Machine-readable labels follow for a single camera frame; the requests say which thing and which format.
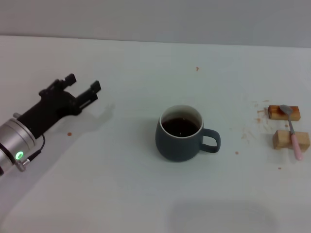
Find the black cable with metal plug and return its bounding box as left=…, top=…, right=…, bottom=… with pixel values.
left=15, top=134, right=46, bottom=172

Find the coffee stained wooden block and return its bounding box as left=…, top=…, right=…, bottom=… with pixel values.
left=267, top=104, right=301, bottom=121

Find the pink handled metal spoon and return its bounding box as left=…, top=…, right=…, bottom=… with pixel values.
left=279, top=104, right=304, bottom=161

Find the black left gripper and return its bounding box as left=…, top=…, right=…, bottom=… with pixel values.
left=17, top=73, right=102, bottom=140

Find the dark brown coffee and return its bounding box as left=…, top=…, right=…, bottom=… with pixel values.
left=161, top=117, right=200, bottom=138

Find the plain light wooden block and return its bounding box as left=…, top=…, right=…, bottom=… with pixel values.
left=272, top=130, right=311, bottom=152

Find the dark grey ceramic cup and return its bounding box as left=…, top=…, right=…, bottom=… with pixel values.
left=155, top=104, right=222, bottom=163

